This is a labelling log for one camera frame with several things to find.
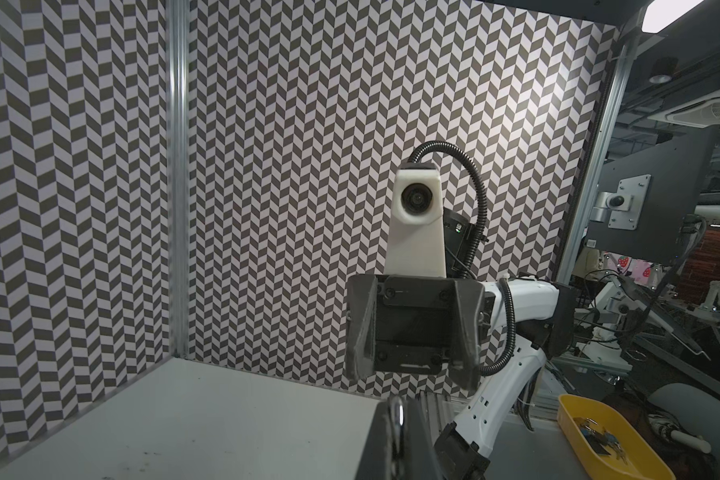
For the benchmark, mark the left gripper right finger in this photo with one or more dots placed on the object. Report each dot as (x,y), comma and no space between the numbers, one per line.
(419,457)

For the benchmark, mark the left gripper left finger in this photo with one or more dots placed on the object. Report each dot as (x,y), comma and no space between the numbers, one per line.
(378,456)

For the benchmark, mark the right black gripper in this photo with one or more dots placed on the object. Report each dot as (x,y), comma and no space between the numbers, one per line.
(416,325)

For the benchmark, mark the black padlock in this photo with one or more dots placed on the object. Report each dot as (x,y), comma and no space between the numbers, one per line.
(397,419)

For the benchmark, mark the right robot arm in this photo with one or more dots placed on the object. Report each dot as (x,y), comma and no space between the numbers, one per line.
(491,339)

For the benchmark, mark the yellow plastic tray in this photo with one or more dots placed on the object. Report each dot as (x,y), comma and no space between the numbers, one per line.
(605,443)

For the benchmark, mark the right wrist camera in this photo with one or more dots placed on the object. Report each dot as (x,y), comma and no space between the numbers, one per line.
(416,244)

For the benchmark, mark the black monitor with mount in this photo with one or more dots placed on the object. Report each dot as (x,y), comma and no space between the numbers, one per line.
(645,200)

